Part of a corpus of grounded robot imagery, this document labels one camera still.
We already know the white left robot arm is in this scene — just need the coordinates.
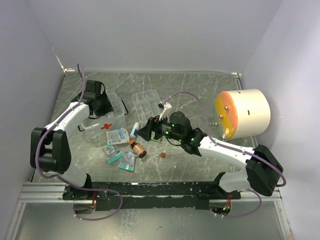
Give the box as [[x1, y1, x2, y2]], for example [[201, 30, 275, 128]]
[[30, 80, 113, 200]]

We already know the clear divider tray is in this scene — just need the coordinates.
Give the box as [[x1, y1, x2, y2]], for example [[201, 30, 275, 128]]
[[131, 89, 161, 126]]

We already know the aluminium frame rail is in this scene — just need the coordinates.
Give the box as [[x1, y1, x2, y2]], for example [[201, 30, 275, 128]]
[[19, 181, 283, 204]]

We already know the brown syrup bottle orange cap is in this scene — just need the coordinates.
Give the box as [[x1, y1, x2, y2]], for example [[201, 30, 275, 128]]
[[129, 140, 147, 158]]

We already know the white gauze dressing packet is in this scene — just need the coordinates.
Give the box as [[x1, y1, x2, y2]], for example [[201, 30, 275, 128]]
[[106, 127, 130, 146]]

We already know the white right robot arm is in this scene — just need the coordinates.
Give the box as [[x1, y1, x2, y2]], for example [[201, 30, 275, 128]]
[[137, 111, 284, 199]]

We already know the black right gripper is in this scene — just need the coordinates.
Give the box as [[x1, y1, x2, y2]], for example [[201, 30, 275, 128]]
[[136, 111, 183, 142]]

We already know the clear bandage bag teal header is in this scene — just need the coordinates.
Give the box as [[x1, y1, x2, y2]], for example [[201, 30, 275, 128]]
[[117, 150, 136, 172]]

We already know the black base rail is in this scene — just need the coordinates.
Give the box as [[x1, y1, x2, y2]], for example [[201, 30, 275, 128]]
[[62, 171, 242, 212]]

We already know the clear plastic medicine box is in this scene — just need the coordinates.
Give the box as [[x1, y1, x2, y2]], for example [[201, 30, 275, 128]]
[[80, 92, 126, 147]]

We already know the green ointment sachet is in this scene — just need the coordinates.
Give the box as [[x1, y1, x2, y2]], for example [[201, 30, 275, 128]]
[[151, 132, 162, 143]]

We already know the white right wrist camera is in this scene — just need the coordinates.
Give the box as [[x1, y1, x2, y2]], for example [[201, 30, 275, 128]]
[[158, 101, 172, 120]]

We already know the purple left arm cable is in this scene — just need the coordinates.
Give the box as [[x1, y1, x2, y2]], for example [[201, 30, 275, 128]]
[[34, 63, 124, 221]]

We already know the round pastel drawer cabinet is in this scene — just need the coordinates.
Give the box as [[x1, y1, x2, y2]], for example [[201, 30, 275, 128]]
[[214, 89, 271, 140]]

